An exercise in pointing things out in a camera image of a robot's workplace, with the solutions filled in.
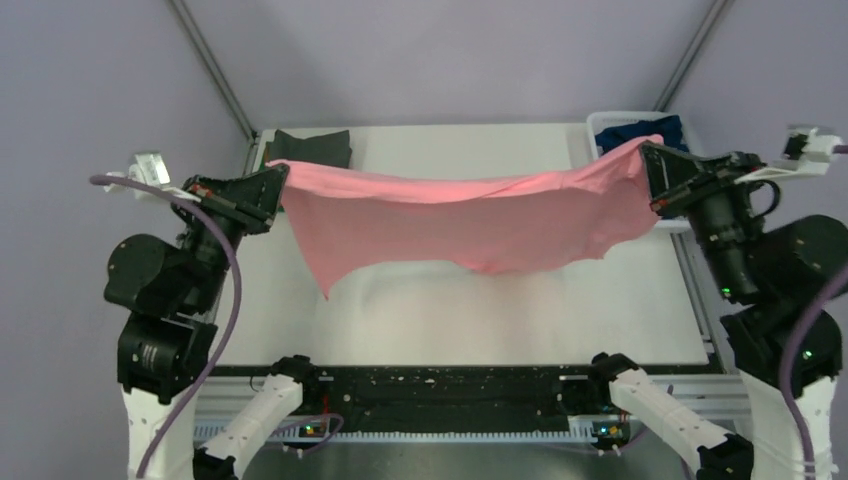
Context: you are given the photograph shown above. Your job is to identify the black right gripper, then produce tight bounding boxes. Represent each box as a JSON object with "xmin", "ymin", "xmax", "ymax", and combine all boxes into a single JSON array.
[{"xmin": 636, "ymin": 139, "xmax": 765, "ymax": 298}]

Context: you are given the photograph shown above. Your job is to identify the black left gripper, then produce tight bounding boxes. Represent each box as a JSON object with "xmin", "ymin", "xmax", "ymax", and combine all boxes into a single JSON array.
[{"xmin": 180, "ymin": 160, "xmax": 292, "ymax": 309}]

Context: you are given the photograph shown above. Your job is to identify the pink t shirt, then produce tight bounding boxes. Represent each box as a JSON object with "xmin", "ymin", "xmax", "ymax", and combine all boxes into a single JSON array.
[{"xmin": 280, "ymin": 139, "xmax": 658, "ymax": 293}]

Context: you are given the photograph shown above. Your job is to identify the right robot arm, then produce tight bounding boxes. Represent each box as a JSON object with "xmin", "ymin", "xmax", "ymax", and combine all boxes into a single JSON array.
[{"xmin": 586, "ymin": 142, "xmax": 847, "ymax": 479}]

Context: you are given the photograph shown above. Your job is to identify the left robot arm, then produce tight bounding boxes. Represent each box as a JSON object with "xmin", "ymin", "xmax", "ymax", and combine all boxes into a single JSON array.
[{"xmin": 91, "ymin": 166, "xmax": 321, "ymax": 479}]

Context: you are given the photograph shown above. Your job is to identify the white plastic basket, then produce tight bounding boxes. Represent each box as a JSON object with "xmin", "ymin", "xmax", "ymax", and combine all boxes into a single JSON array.
[{"xmin": 586, "ymin": 111, "xmax": 704, "ymax": 233}]

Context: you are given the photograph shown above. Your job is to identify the blue t shirt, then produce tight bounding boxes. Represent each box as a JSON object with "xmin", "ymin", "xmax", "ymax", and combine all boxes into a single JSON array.
[{"xmin": 591, "ymin": 115, "xmax": 690, "ymax": 154}]

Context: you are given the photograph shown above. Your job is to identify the grey folded t shirt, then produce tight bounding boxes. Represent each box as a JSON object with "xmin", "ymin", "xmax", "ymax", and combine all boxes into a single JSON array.
[{"xmin": 263, "ymin": 130, "xmax": 353, "ymax": 169}]

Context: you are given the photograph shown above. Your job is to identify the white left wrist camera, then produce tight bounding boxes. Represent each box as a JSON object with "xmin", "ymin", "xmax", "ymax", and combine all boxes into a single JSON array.
[{"xmin": 102, "ymin": 151, "xmax": 200, "ymax": 203}]

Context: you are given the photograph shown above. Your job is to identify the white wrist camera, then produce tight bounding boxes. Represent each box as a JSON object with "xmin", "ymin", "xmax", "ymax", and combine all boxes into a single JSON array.
[
  {"xmin": 102, "ymin": 151, "xmax": 200, "ymax": 203},
  {"xmin": 734, "ymin": 124, "xmax": 847, "ymax": 184}
]

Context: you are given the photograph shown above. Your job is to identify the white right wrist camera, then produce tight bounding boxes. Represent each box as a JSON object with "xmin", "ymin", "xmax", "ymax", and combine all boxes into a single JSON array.
[{"xmin": 734, "ymin": 124, "xmax": 847, "ymax": 184}]

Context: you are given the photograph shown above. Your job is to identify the right aluminium frame post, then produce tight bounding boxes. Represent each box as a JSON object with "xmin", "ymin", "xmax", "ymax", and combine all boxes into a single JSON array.
[{"xmin": 653, "ymin": 0, "xmax": 735, "ymax": 111}]

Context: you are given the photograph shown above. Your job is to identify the aluminium frame post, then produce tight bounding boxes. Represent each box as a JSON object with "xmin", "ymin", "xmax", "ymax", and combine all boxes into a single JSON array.
[
  {"xmin": 653, "ymin": 0, "xmax": 735, "ymax": 111},
  {"xmin": 165, "ymin": 0, "xmax": 256, "ymax": 141}
]

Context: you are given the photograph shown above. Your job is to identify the left aluminium frame post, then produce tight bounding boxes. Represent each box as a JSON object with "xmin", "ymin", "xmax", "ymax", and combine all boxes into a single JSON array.
[{"xmin": 165, "ymin": 0, "xmax": 256, "ymax": 141}]

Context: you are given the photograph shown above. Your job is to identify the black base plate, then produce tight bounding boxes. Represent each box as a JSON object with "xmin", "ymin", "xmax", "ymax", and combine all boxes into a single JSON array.
[{"xmin": 258, "ymin": 364, "xmax": 654, "ymax": 435}]

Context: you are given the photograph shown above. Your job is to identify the white cable duct rail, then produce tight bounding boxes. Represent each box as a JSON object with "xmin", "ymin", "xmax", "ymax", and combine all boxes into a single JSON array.
[{"xmin": 192, "ymin": 418, "xmax": 598, "ymax": 445}]

